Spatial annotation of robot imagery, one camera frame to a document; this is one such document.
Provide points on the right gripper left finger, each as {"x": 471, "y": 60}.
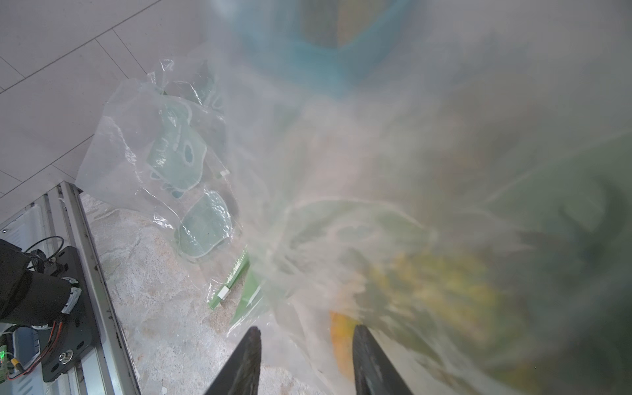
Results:
{"x": 241, "y": 373}

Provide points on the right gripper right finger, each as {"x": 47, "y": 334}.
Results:
{"x": 374, "y": 373}

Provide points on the clear zip-top bag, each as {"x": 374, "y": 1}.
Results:
{"x": 484, "y": 120}
{"x": 203, "y": 231}
{"x": 163, "y": 135}

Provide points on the pineapple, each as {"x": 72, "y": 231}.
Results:
{"x": 551, "y": 317}

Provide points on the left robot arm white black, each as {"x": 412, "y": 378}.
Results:
{"x": 30, "y": 298}

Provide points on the teal plastic basket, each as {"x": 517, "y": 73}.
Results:
{"x": 326, "y": 46}

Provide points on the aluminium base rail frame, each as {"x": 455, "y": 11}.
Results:
{"x": 59, "y": 330}

